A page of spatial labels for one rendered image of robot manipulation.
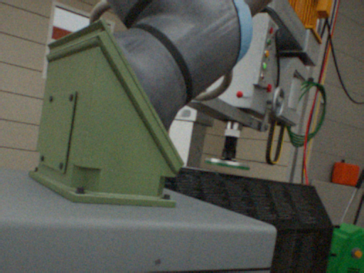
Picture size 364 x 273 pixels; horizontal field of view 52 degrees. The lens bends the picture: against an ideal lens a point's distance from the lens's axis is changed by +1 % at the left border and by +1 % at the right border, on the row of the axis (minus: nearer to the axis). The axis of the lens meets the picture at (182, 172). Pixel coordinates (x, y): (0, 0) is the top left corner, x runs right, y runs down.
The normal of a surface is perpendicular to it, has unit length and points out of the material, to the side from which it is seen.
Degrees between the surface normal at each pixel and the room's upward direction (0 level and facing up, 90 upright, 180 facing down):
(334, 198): 90
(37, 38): 90
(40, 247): 90
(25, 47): 90
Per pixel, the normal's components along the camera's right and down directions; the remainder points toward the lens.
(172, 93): 0.85, 0.07
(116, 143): 0.58, 0.14
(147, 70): 0.63, -0.30
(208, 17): 0.40, -0.13
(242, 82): -0.51, -0.04
